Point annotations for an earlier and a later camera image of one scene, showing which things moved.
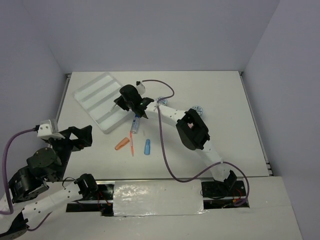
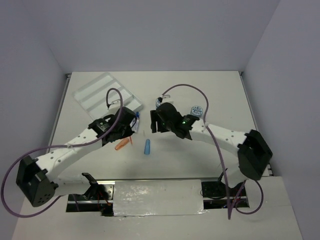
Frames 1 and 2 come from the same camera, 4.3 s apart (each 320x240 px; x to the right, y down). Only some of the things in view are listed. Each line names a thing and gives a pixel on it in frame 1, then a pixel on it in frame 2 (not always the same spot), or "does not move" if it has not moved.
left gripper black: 85,139 → 128,131
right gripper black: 120,102 → 155,117
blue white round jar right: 198,109 does not move
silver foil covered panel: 162,197 does not move
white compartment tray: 97,98 does not move
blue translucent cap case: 147,149 does not move
